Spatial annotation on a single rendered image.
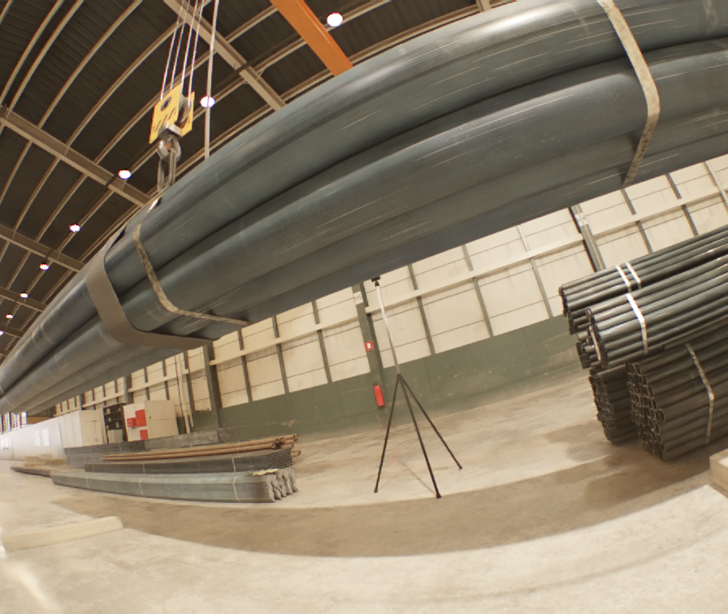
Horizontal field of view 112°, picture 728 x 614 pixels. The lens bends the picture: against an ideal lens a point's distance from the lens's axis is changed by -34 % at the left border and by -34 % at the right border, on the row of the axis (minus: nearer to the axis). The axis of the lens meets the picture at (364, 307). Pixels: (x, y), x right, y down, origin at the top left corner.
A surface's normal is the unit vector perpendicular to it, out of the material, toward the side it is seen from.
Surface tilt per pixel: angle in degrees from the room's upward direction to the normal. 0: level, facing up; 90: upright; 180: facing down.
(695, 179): 90
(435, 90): 146
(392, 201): 154
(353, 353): 90
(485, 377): 90
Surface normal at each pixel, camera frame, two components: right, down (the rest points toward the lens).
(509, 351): -0.42, -0.15
